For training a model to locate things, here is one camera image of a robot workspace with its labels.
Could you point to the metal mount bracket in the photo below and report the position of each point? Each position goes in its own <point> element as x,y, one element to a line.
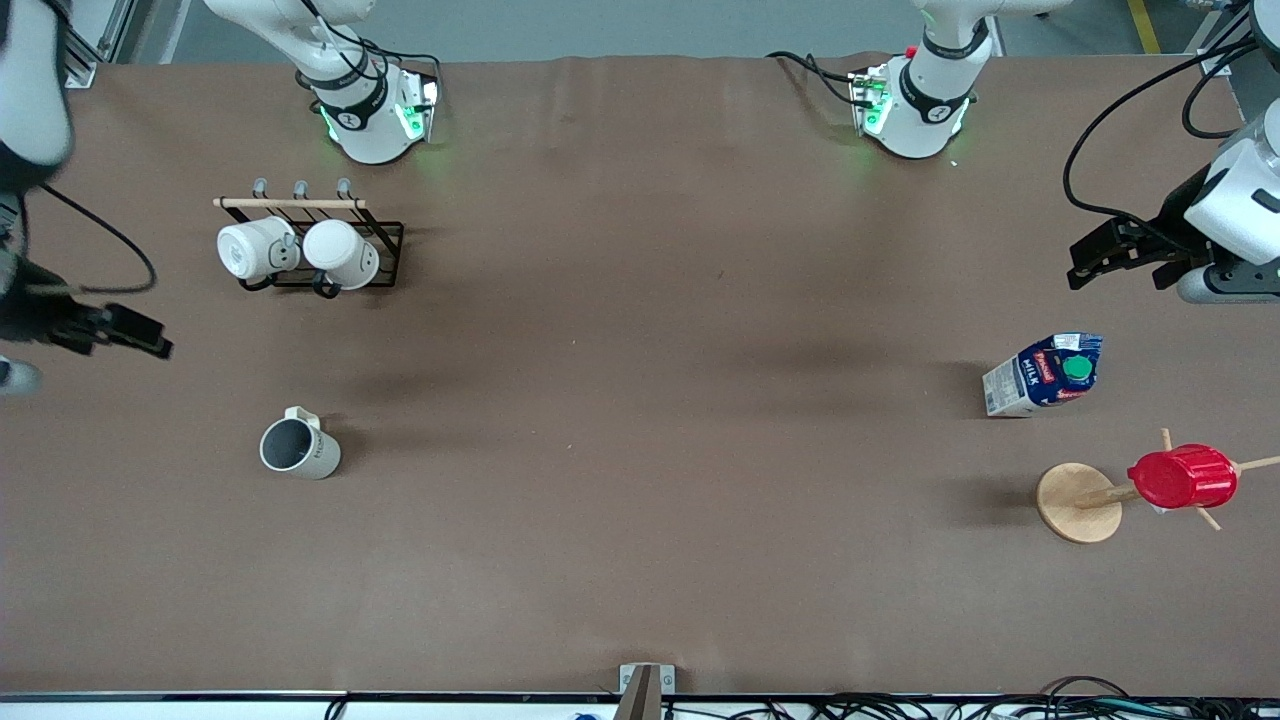
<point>645,690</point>

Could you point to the wooden mug tree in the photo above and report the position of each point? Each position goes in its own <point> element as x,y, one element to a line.
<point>1078,502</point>

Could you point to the white ceramic mug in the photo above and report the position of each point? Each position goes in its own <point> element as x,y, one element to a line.
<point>250,250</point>
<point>340,250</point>

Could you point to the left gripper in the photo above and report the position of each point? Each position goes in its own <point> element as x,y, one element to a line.
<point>1172,232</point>

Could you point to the white mug grey interior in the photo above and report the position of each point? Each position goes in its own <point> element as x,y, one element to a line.
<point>300,448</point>

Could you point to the red plastic cup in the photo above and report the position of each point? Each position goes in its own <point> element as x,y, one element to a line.
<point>1185,477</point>

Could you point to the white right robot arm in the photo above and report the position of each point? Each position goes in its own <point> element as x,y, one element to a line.
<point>365,110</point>

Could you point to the blue white milk carton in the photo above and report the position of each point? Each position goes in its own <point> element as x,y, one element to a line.
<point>1040,375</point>

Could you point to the aluminium frame profile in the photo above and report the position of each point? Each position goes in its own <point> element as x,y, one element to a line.
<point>95,45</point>

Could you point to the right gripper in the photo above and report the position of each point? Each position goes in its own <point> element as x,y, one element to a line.
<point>38,317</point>

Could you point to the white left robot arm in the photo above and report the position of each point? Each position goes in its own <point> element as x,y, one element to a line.
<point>920,105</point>

